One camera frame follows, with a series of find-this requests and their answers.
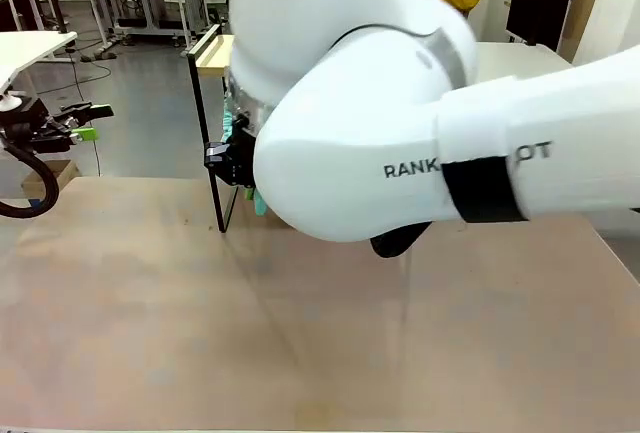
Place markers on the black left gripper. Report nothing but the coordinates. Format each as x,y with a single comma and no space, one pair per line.
25,123

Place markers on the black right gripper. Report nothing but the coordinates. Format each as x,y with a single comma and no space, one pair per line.
241,158

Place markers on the teal microfibre duster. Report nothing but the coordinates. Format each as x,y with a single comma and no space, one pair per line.
257,205

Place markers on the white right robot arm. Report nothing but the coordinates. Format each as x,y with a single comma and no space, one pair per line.
350,103

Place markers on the open cardboard box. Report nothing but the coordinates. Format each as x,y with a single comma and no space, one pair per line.
55,175

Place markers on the white office desk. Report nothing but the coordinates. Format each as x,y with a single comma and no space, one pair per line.
525,58
30,48

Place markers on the black computer monitor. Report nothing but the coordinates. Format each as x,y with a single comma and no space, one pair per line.
540,8

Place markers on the brown cardboard sheet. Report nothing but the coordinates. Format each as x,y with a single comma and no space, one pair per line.
586,3

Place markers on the two-tier wooden shelf black frame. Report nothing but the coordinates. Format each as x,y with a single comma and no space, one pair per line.
215,55

